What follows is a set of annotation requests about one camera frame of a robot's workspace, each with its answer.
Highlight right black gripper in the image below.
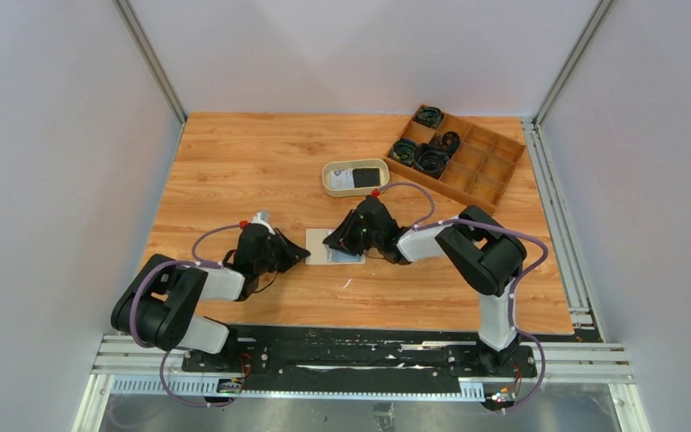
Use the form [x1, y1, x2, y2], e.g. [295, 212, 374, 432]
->
[325, 211, 382, 258]

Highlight beige card holder wallet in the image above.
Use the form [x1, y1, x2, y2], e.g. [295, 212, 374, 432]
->
[304, 228, 367, 266]

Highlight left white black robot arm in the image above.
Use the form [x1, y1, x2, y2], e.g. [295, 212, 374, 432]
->
[110, 220, 310, 372]

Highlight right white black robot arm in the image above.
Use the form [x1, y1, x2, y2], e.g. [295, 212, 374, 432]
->
[322, 195, 527, 376]

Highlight white card in tray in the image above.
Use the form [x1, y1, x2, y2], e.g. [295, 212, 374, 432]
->
[329, 168, 354, 191]

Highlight black card in tray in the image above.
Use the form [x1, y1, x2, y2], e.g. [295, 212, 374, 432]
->
[353, 167, 381, 188]

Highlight beige oval tray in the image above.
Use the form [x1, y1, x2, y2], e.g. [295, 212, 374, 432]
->
[321, 158, 390, 198]

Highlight wooden compartment organizer box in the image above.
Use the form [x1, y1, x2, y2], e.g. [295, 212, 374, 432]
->
[383, 104, 525, 214]

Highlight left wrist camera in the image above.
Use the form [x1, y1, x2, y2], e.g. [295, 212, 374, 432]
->
[250, 210, 275, 234]

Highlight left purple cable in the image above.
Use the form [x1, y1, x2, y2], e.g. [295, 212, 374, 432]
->
[129, 220, 248, 409]

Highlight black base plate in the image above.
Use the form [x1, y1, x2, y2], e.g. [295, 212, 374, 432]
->
[181, 325, 539, 394]

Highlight large coiled black cable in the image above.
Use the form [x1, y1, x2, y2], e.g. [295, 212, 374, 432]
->
[414, 145, 452, 179]

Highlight coiled black cable top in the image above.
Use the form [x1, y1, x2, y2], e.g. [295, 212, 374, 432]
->
[414, 105, 444, 130]

